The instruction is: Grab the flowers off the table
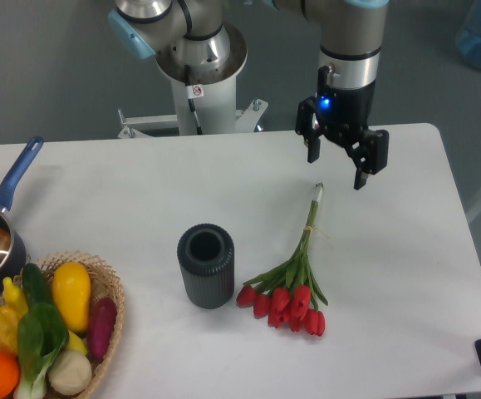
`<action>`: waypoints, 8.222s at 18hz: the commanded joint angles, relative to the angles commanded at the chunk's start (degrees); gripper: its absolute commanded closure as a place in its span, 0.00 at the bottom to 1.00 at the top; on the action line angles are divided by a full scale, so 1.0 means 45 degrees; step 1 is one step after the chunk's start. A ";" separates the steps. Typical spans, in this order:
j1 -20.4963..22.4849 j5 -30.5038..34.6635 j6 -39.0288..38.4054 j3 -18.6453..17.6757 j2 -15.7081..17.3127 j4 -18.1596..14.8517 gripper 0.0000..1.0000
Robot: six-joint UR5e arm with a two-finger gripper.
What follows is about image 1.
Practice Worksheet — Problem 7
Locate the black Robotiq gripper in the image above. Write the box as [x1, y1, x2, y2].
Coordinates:
[295, 66, 390, 190]

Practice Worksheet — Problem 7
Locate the red tulip bouquet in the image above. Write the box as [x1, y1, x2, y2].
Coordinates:
[236, 183, 328, 337]

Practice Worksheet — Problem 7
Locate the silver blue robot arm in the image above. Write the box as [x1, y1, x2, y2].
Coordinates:
[108, 1, 389, 189]

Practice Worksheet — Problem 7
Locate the dark grey ribbed vase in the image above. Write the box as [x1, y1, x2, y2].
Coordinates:
[177, 224, 235, 309]

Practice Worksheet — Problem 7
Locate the purple sweet potato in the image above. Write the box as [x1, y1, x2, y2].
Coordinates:
[86, 297, 117, 361]

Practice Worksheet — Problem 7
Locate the yellow squash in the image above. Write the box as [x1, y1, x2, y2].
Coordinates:
[52, 262, 91, 334]

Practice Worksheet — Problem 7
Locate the yellow banana tip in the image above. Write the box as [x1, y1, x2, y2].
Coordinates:
[66, 331, 88, 356]

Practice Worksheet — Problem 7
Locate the dark green cucumber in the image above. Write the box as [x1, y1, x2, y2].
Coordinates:
[22, 263, 54, 308]

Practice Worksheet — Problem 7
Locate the green bok choy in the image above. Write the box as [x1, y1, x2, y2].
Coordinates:
[13, 303, 69, 398]

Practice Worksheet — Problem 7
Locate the small yellow gourd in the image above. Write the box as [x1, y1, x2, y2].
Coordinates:
[2, 277, 28, 316]

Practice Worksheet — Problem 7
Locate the yellow bell pepper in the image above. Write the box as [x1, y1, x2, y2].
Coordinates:
[0, 305, 23, 355]

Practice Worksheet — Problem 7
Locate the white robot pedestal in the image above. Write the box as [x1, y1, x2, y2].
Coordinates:
[118, 22, 268, 138]

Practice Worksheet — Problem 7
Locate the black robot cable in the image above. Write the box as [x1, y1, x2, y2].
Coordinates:
[183, 65, 204, 135]

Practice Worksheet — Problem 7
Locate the blue handled saucepan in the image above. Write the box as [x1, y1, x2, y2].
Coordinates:
[0, 136, 44, 293]

